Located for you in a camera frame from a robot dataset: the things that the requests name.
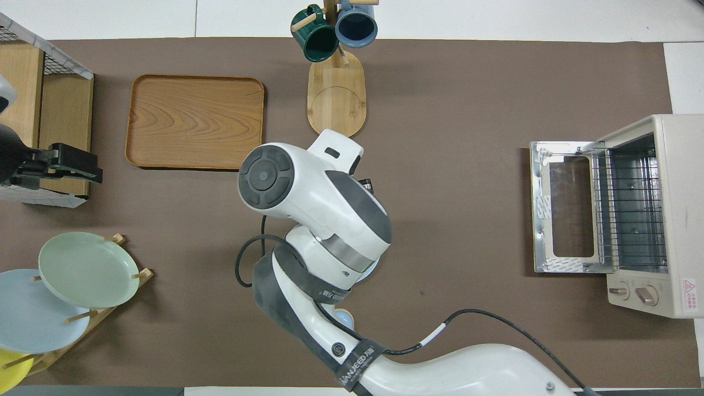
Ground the brown table mat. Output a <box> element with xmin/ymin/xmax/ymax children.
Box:
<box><xmin>0</xmin><ymin>37</ymin><xmax>700</xmax><ymax>388</ymax></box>

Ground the wooden mug tree stand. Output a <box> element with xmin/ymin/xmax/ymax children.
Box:
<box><xmin>290</xmin><ymin>0</ymin><xmax>380</xmax><ymax>138</ymax></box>

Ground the wooden dish rack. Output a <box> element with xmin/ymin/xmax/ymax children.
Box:
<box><xmin>22</xmin><ymin>233</ymin><xmax>155</xmax><ymax>377</ymax></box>

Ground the dark green mug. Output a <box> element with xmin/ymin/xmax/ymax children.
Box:
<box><xmin>290</xmin><ymin>4</ymin><xmax>340</xmax><ymax>63</ymax></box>

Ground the wooden shelf with wire mesh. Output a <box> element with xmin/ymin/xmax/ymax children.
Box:
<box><xmin>0</xmin><ymin>12</ymin><xmax>95</xmax><ymax>208</ymax></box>

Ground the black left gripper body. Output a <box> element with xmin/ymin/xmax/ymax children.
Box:
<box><xmin>23</xmin><ymin>143</ymin><xmax>98</xmax><ymax>190</ymax></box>

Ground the yellow plate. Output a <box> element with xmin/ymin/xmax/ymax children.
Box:
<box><xmin>0</xmin><ymin>348</ymin><xmax>35</xmax><ymax>395</ymax></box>

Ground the blue mug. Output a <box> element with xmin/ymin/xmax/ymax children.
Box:
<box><xmin>335</xmin><ymin>0</ymin><xmax>379</xmax><ymax>48</ymax></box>

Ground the beige toaster oven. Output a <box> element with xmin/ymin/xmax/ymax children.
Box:
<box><xmin>591</xmin><ymin>114</ymin><xmax>704</xmax><ymax>320</ymax></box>

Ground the toaster oven glass door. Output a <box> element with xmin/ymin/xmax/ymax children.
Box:
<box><xmin>530</xmin><ymin>141</ymin><xmax>609</xmax><ymax>274</ymax></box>

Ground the large light blue plate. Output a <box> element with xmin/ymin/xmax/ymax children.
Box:
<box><xmin>0</xmin><ymin>268</ymin><xmax>91</xmax><ymax>354</ymax></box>

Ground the wooden serving tray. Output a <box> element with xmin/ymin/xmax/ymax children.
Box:
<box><xmin>125</xmin><ymin>75</ymin><xmax>266</xmax><ymax>171</ymax></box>

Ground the pale green plate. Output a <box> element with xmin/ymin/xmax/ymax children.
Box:
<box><xmin>38</xmin><ymin>232</ymin><xmax>140</xmax><ymax>309</ymax></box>

